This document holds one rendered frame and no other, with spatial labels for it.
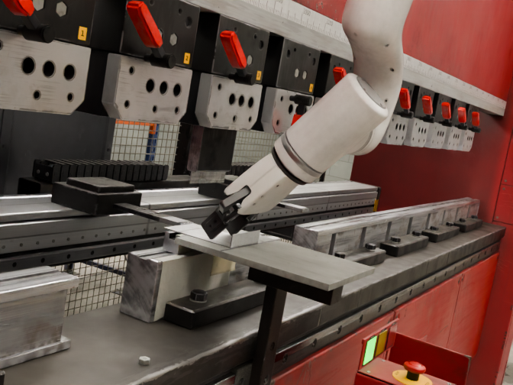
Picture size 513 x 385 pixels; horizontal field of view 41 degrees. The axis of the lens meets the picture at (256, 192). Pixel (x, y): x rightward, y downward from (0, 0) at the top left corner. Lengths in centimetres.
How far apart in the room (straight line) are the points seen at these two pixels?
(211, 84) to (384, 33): 26
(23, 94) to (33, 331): 29
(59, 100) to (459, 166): 254
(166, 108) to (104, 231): 44
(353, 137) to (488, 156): 220
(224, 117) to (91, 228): 37
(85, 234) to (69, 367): 45
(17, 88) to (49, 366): 33
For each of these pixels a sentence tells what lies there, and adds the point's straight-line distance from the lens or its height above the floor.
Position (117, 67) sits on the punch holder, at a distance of 85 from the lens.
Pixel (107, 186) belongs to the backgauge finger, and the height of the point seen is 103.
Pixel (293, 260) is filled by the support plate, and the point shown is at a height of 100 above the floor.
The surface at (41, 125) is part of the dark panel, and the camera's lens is 153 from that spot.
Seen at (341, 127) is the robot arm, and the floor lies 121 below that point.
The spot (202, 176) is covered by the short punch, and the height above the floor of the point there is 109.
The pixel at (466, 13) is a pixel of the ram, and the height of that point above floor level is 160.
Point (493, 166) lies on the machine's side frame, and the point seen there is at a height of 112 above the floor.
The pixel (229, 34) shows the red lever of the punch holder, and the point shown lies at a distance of 98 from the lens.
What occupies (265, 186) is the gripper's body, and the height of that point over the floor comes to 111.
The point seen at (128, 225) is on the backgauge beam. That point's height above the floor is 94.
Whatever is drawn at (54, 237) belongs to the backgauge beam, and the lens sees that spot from 123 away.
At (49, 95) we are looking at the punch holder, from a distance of 78.
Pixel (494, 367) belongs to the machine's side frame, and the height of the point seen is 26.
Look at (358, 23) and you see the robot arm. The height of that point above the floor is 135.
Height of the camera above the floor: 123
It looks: 8 degrees down
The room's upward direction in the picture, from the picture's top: 10 degrees clockwise
